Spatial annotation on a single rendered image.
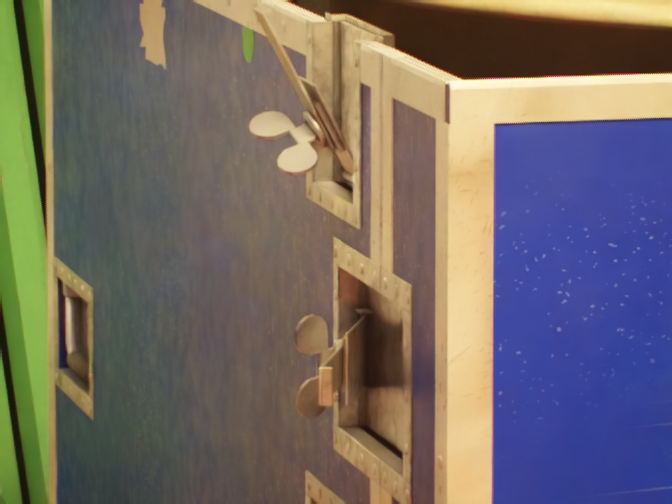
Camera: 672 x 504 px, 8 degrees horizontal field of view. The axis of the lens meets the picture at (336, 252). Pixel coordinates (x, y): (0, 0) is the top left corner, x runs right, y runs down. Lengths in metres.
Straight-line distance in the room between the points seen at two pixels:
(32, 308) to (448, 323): 2.40
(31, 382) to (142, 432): 1.57
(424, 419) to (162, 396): 0.70
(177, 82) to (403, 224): 0.59
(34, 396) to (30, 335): 0.06
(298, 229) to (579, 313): 0.34
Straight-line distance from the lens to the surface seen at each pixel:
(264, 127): 2.65
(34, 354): 4.80
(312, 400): 2.61
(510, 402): 2.44
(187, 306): 3.06
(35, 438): 4.80
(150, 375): 3.19
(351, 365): 2.60
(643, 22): 2.78
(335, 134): 2.63
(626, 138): 2.43
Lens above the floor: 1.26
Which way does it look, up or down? 9 degrees down
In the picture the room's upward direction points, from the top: straight up
